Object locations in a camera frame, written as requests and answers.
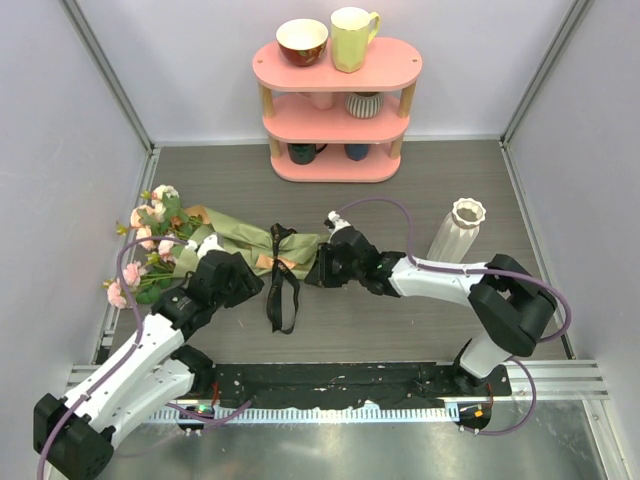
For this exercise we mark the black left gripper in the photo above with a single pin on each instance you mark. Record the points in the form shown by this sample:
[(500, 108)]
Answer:
[(248, 282)]

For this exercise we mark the red white bowl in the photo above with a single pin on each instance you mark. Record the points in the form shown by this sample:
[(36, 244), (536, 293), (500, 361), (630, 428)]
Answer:
[(302, 41)]

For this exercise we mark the pink three-tier shelf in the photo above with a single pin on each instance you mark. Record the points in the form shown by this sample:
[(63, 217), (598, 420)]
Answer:
[(392, 67)]

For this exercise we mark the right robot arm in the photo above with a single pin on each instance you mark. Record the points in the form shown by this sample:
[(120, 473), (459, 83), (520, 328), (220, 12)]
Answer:
[(513, 310)]

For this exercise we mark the striped grey cup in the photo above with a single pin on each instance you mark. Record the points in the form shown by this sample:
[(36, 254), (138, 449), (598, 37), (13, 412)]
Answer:
[(364, 105)]

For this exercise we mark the green orange wrapping paper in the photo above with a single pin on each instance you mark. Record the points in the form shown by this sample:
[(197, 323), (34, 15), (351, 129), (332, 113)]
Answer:
[(297, 251)]

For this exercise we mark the dark green mug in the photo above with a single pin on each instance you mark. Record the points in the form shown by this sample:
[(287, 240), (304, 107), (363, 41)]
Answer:
[(304, 154)]

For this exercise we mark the white ribbed vase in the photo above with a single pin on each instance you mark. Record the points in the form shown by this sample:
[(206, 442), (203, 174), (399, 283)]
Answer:
[(458, 231)]

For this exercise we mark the dark blue cup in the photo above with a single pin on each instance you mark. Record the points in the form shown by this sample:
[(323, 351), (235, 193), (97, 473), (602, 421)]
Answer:
[(357, 152)]

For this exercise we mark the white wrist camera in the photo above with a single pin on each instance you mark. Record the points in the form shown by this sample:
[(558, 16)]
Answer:
[(210, 243), (334, 222)]

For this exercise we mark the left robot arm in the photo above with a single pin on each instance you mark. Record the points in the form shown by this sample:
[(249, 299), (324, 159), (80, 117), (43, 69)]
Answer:
[(78, 433)]

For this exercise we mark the pink mug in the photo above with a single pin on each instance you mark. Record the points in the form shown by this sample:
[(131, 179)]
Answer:
[(319, 100)]

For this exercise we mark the pink artificial flower bouquet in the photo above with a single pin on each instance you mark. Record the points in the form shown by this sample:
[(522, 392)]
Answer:
[(157, 224)]

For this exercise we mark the white slotted cable duct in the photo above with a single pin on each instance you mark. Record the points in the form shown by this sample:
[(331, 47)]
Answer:
[(368, 413)]

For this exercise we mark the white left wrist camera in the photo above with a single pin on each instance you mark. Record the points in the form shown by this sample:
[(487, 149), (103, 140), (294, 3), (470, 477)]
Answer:
[(210, 243)]

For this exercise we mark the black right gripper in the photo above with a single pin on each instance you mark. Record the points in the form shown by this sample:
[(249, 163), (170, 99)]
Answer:
[(320, 276)]

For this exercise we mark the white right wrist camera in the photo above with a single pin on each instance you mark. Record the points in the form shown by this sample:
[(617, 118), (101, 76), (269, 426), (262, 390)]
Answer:
[(334, 222)]

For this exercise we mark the yellow ceramic mug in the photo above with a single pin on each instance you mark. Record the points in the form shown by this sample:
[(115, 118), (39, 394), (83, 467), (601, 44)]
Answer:
[(352, 30)]

